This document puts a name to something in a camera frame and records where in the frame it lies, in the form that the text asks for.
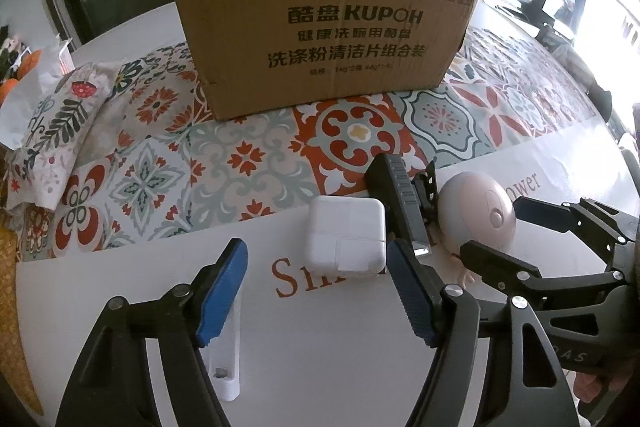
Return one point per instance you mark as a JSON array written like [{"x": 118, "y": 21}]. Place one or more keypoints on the black bike light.
[{"x": 410, "y": 203}]

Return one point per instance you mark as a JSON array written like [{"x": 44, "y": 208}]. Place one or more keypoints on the pink round device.
[{"x": 471, "y": 206}]

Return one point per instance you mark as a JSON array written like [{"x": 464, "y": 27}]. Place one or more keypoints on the white square charger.
[{"x": 346, "y": 237}]

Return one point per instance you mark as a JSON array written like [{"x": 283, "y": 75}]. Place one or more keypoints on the person's right hand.
[{"x": 625, "y": 380}]

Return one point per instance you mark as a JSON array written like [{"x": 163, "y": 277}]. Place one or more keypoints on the floral fabric tissue pouch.
[{"x": 40, "y": 169}]

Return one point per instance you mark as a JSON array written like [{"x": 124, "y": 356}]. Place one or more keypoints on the brown cardboard box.
[{"x": 252, "y": 56}]

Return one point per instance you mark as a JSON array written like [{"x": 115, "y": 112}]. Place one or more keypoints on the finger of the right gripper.
[
  {"x": 570, "y": 216},
  {"x": 515, "y": 277}
]

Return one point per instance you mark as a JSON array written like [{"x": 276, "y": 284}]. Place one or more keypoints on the patterned tile table runner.
[{"x": 156, "y": 163}]

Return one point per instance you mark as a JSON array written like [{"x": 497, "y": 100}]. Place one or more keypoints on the woven wicker box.
[{"x": 14, "y": 367}]

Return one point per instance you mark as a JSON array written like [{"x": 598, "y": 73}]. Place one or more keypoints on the white battery charger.
[{"x": 222, "y": 356}]

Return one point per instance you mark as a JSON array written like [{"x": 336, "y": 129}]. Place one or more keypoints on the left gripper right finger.
[{"x": 496, "y": 351}]

